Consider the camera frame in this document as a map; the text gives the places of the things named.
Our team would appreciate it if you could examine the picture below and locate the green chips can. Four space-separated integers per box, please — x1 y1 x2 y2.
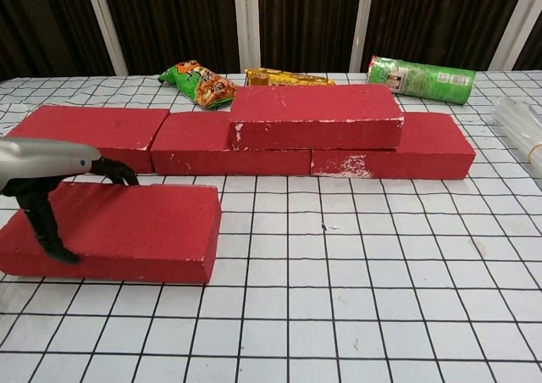
365 54 477 106

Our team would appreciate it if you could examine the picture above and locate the green orange snack bag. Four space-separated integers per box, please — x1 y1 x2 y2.
158 59 239 112

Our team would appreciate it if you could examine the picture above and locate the white black checkered tablecloth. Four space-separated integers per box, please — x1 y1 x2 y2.
0 69 542 383

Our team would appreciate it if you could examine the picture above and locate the yellow biscuit pack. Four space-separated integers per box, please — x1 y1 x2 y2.
244 68 338 88

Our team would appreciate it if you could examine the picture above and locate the red brick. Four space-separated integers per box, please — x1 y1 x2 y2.
310 112 478 181
0 181 223 285
3 105 171 175
228 84 405 152
150 111 314 176

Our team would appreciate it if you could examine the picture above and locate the bundle of clear tubes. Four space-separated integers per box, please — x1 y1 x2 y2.
493 96 542 175

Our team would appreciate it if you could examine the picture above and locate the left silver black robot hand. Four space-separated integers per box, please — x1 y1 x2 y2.
0 139 140 265

